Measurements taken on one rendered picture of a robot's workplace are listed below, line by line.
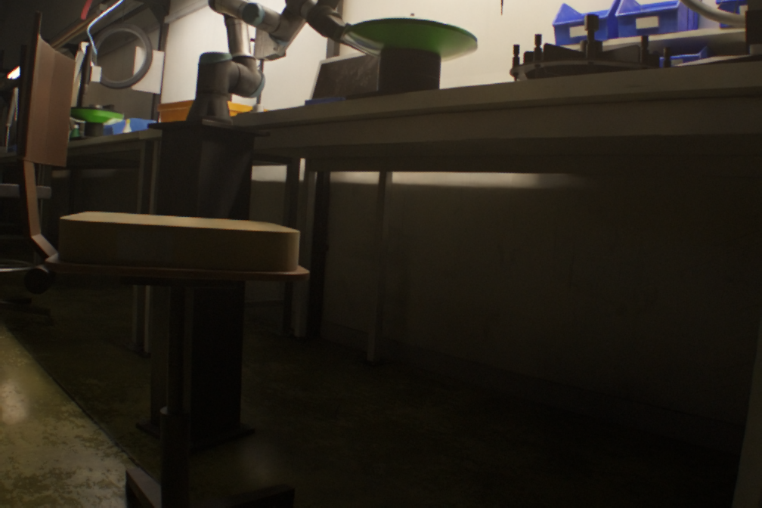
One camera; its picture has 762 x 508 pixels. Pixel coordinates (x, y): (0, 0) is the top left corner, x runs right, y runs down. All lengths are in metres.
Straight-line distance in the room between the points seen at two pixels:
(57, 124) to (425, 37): 0.76
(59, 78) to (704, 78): 1.08
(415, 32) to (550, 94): 0.35
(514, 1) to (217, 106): 1.28
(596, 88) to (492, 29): 1.42
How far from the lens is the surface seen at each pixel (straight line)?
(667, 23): 1.88
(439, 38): 1.32
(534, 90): 1.12
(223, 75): 1.66
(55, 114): 1.15
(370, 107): 1.39
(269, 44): 1.87
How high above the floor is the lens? 0.66
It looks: 1 degrees down
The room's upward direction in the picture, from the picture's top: 4 degrees clockwise
